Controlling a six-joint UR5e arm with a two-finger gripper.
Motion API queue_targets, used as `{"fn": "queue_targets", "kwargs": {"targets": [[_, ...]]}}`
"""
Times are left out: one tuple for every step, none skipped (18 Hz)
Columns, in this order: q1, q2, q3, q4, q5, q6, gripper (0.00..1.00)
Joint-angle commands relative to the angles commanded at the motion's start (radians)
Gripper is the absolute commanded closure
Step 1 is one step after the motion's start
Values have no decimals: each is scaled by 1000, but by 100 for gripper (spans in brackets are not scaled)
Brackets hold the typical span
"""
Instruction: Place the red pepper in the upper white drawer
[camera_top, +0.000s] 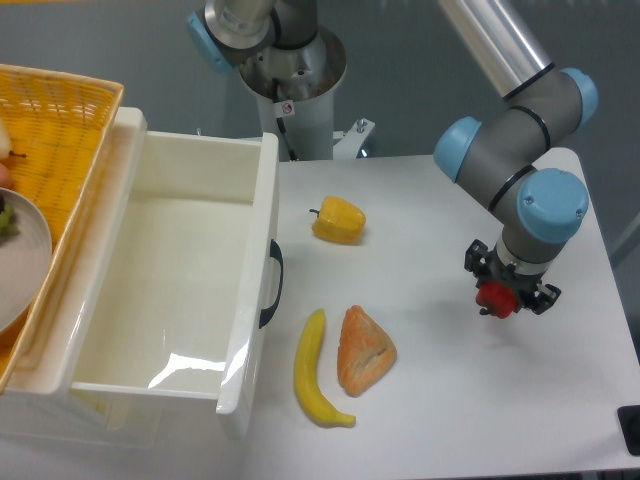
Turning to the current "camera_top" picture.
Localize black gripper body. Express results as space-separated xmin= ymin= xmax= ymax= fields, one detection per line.
xmin=480 ymin=248 xmax=543 ymax=301

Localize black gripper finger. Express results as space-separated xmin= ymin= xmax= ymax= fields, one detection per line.
xmin=519 ymin=283 xmax=561 ymax=315
xmin=464 ymin=239 xmax=494 ymax=278

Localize red bell pepper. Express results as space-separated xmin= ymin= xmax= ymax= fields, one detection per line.
xmin=475 ymin=281 xmax=518 ymax=319

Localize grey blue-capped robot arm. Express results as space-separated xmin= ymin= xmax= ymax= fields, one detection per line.
xmin=187 ymin=1 xmax=599 ymax=318

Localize yellow bell pepper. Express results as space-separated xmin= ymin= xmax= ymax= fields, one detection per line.
xmin=310 ymin=195 xmax=366 ymax=245

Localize open white upper drawer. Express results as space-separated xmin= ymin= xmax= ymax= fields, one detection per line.
xmin=69 ymin=130 xmax=280 ymax=416

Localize triangular orange pastry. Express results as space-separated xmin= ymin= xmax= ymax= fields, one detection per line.
xmin=337 ymin=305 xmax=397 ymax=397

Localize black corner fixture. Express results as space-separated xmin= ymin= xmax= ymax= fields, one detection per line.
xmin=617 ymin=405 xmax=640 ymax=457

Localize yellow banana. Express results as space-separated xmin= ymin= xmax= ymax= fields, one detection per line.
xmin=293 ymin=308 xmax=356 ymax=428

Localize yellow woven basket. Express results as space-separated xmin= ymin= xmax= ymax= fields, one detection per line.
xmin=1 ymin=65 xmax=124 ymax=385

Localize grey ribbed plate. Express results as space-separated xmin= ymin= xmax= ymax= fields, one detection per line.
xmin=1 ymin=188 xmax=52 ymax=331

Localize green grapes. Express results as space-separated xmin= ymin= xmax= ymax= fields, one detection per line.
xmin=0 ymin=197 xmax=20 ymax=242

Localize pink fruit in basket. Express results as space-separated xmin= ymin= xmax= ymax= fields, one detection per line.
xmin=0 ymin=164 xmax=13 ymax=189

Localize pale pear with stem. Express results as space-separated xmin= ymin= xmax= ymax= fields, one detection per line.
xmin=0 ymin=120 xmax=26 ymax=160

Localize black drawer handle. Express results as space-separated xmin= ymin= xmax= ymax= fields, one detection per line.
xmin=259 ymin=239 xmax=284 ymax=329

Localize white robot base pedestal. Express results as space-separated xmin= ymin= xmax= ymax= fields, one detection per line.
xmin=239 ymin=27 xmax=375 ymax=161

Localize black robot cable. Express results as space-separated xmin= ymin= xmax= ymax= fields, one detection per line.
xmin=272 ymin=78 xmax=300 ymax=162

